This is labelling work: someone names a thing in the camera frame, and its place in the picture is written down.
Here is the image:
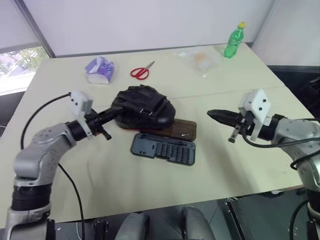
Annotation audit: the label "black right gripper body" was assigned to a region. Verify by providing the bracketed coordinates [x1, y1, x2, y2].
[228, 111, 256, 144]

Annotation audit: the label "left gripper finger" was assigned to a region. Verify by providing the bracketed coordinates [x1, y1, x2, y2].
[101, 108, 124, 124]
[99, 106, 124, 119]

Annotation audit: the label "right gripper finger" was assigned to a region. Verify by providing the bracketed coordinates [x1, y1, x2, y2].
[206, 109, 241, 119]
[208, 114, 240, 127]

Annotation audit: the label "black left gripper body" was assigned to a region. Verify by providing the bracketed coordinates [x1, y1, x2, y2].
[84, 107, 112, 141]

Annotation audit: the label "grey screwdriver bit case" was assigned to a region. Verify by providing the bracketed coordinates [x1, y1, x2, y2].
[129, 118, 198, 166]

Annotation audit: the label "black fabric pouch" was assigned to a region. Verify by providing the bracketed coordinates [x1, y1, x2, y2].
[110, 84, 177, 131]

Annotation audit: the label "purple and white carton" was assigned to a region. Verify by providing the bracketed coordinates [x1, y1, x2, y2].
[84, 56, 117, 85]

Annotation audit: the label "clear plastic bag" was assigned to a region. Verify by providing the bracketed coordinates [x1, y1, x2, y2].
[174, 48, 221, 79]

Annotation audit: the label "green bottle with yellow cap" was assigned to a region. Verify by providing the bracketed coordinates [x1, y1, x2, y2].
[223, 21, 247, 59]

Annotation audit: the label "black flat case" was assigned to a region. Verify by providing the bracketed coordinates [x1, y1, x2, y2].
[217, 191, 312, 240]

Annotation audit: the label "grey rounded shape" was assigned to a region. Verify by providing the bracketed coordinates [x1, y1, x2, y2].
[180, 206, 215, 240]
[116, 211, 151, 240]

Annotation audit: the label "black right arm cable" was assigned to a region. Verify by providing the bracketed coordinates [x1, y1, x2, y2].
[241, 133, 320, 171]

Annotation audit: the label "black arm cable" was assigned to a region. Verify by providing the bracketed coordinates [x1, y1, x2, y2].
[20, 92, 85, 240]
[241, 133, 320, 171]

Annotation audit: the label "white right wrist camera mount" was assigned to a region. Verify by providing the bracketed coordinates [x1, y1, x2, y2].
[237, 88, 273, 143]

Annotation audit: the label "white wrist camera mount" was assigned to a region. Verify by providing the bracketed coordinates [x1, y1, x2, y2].
[69, 91, 95, 139]
[237, 88, 273, 143]

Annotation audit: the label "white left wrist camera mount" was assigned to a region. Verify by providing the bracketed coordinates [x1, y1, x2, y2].
[69, 91, 95, 139]

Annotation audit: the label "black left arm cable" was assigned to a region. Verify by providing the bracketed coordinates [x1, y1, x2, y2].
[20, 92, 85, 240]

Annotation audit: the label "red handled scissors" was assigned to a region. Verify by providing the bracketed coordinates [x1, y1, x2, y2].
[129, 60, 156, 81]

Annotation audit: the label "window with dark frame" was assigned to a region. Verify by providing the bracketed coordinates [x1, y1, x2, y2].
[0, 0, 56, 97]

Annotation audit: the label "black bracket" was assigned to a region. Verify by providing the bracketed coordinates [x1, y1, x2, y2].
[91, 217, 110, 240]

